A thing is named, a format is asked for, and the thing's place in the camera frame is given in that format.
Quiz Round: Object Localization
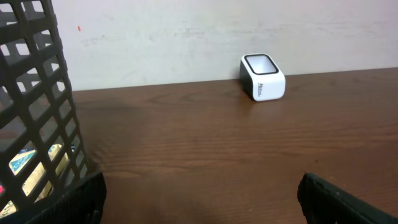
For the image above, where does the grey plastic shopping basket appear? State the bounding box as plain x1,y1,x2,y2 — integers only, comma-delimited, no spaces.
1,0,88,212

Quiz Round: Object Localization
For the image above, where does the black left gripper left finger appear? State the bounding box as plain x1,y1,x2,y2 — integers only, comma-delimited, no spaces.
0,171,108,224

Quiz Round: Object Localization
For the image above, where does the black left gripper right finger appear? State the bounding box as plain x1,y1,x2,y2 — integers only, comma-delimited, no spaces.
297,172,397,224

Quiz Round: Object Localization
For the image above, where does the white barcode scanner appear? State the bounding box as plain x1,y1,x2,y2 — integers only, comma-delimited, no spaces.
239,53,286,101

